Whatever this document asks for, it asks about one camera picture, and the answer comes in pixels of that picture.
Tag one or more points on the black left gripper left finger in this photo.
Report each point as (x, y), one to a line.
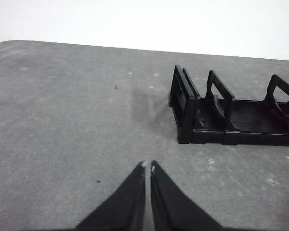
(125, 207)

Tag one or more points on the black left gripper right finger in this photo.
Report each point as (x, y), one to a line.
(173, 209)

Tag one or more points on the black plastic dish rack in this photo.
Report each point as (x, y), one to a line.
(207, 137)

